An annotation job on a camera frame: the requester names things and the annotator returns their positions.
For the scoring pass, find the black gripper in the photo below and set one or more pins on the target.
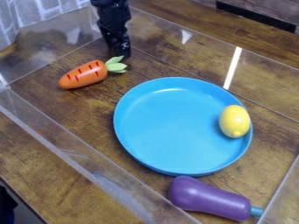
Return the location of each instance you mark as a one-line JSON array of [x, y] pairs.
[[114, 14]]

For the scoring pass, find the orange toy carrot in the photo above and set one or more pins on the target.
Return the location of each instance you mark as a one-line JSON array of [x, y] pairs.
[[91, 73]]

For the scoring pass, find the blue round tray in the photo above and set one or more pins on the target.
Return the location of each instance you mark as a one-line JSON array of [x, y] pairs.
[[166, 122]]

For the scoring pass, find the white patterned curtain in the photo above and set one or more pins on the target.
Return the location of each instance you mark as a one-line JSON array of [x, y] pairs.
[[21, 13]]

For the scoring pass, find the yellow toy lemon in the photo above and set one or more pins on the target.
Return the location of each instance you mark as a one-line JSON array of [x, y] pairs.
[[234, 121]]

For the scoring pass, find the purple toy eggplant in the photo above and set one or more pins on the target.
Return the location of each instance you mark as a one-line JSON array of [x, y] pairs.
[[195, 196]]

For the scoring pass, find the clear acrylic enclosure wall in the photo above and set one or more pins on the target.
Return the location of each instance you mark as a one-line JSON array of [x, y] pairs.
[[62, 159]]

